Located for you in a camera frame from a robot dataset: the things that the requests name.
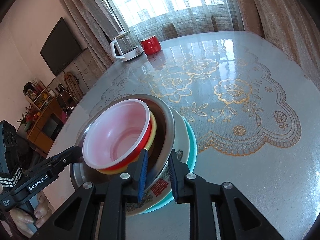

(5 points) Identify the large white double-happiness plate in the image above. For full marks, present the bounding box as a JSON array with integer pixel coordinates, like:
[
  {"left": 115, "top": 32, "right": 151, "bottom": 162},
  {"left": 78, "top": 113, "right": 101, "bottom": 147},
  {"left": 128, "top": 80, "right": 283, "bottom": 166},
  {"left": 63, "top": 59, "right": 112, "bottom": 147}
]
[{"left": 125, "top": 108, "right": 190, "bottom": 216}]

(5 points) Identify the red plastic bowl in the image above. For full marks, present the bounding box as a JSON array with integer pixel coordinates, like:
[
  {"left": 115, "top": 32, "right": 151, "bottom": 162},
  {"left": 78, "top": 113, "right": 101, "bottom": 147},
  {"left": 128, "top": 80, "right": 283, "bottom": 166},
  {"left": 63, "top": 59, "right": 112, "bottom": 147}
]
[{"left": 82, "top": 99, "right": 150, "bottom": 170}]

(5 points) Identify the yellow plastic bowl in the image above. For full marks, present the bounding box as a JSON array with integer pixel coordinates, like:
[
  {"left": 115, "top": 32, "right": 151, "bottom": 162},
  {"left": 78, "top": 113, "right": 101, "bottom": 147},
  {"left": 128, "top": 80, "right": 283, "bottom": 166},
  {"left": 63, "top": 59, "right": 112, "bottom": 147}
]
[{"left": 97, "top": 111, "right": 157, "bottom": 175}]

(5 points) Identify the person's left hand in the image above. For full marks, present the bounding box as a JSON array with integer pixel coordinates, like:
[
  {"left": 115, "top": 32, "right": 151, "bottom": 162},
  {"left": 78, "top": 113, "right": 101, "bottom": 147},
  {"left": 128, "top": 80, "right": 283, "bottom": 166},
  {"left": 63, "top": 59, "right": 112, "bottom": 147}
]
[{"left": 9, "top": 191, "right": 53, "bottom": 238}]

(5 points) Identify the wooden cabinet with shelf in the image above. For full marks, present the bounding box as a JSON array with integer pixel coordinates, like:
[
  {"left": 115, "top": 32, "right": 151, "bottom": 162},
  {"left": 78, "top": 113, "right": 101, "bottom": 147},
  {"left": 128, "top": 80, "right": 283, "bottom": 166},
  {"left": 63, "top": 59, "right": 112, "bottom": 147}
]
[{"left": 19, "top": 81, "right": 63, "bottom": 154}]

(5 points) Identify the turquoise plastic plate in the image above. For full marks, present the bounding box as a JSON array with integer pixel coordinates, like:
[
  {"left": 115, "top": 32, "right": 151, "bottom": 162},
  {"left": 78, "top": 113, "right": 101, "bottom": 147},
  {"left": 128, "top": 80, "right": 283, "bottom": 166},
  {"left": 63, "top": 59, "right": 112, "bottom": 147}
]
[{"left": 139, "top": 117, "right": 198, "bottom": 215}]

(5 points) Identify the white glass electric kettle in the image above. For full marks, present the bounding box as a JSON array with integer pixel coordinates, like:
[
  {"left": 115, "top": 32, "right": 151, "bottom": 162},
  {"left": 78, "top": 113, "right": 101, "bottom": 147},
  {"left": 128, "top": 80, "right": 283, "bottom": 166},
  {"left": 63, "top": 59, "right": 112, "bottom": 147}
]
[{"left": 110, "top": 30, "right": 143, "bottom": 61}]

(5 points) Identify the red mug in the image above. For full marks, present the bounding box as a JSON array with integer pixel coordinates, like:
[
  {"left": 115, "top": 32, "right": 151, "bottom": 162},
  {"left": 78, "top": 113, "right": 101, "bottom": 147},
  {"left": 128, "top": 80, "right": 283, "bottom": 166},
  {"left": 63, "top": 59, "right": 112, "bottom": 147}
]
[{"left": 140, "top": 35, "right": 162, "bottom": 55}]

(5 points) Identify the left beige curtain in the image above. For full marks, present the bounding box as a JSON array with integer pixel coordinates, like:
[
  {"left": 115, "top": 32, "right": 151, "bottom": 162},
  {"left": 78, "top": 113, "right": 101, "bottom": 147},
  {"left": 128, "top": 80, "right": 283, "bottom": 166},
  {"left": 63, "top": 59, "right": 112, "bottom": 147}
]
[{"left": 59, "top": 0, "right": 123, "bottom": 72}]

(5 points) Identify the beige curtain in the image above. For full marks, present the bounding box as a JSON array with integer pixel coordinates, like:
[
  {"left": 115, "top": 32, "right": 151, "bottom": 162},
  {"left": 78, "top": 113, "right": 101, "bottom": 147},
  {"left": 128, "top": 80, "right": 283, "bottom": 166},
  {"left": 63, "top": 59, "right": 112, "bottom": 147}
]
[
  {"left": 59, "top": 0, "right": 123, "bottom": 72},
  {"left": 237, "top": 0, "right": 319, "bottom": 86}
]

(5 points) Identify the sheer white window curtain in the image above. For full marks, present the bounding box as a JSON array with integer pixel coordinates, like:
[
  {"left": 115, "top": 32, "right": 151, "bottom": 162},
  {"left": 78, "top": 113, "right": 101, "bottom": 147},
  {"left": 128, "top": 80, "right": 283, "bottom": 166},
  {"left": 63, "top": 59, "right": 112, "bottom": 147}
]
[{"left": 103, "top": 0, "right": 244, "bottom": 41}]

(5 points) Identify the right beige curtain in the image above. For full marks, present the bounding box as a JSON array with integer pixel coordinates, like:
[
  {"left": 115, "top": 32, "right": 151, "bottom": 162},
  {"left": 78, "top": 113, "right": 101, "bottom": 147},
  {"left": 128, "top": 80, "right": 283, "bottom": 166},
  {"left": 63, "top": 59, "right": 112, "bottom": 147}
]
[{"left": 237, "top": 0, "right": 319, "bottom": 86}]

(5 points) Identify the black wall television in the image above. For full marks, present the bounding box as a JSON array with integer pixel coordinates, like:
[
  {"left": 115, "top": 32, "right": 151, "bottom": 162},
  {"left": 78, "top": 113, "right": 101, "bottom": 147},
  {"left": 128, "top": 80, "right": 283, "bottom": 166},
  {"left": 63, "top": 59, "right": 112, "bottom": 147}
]
[{"left": 40, "top": 18, "right": 82, "bottom": 76}]

